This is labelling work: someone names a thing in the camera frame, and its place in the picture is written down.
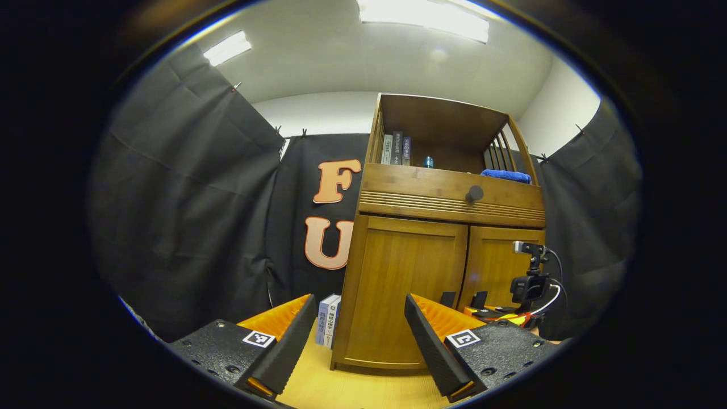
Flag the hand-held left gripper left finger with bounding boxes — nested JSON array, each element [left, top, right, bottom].
[[166, 293, 318, 402]]

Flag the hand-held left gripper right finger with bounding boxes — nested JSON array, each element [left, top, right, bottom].
[[404, 293, 561, 403]]

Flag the wooden shoe cabinet door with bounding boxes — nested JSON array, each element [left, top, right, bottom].
[[457, 226, 546, 319], [335, 215, 469, 370]]

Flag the wooden double-door shoe cabinet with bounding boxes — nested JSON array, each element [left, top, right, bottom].
[[331, 93, 547, 373]]

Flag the wooden cabinet drawer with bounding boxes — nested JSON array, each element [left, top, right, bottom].
[[358, 163, 546, 229]]

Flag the blue folded towel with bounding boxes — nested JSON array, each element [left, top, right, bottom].
[[481, 169, 532, 185]]

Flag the wide ceiling light panel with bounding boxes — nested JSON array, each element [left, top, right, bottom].
[[358, 0, 490, 44]]

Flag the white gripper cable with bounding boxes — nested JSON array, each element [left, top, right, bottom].
[[531, 284, 562, 316]]

